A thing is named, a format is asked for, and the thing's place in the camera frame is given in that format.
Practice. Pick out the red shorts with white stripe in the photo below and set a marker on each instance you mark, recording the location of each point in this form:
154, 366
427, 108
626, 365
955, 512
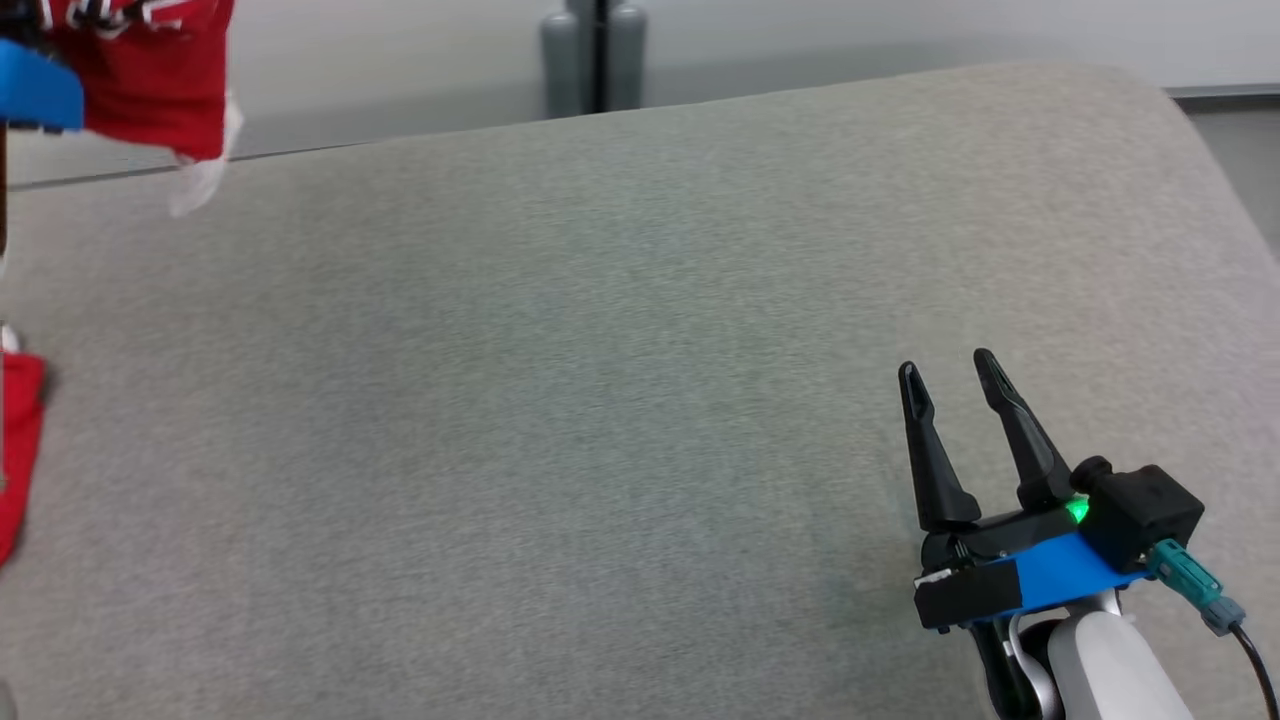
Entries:
150, 80

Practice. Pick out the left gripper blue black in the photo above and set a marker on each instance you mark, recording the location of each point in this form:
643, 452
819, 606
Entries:
35, 90

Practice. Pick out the red garment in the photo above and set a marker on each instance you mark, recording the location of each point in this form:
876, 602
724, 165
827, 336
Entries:
18, 450

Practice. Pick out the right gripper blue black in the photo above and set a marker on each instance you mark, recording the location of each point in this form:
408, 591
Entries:
1040, 575

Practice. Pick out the grey partition post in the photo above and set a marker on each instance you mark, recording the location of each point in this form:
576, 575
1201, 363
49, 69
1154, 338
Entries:
565, 60

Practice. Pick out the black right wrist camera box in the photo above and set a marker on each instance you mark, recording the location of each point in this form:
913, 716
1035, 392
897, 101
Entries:
1140, 515

